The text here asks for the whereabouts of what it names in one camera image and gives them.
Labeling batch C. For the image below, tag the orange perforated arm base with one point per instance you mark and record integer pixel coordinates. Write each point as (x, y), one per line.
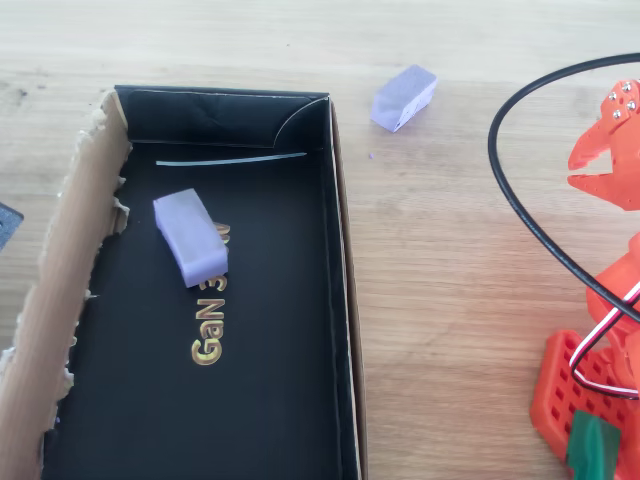
(555, 395)

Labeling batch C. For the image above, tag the dark flat object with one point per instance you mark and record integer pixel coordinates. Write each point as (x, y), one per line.
(7, 225)

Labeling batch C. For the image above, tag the black cardboard box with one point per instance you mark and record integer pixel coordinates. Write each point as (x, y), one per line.
(270, 350)

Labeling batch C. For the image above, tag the purple foam block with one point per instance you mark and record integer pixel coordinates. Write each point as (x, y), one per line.
(402, 97)
(192, 237)

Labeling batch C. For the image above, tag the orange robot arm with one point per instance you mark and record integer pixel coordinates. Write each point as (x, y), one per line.
(612, 285)

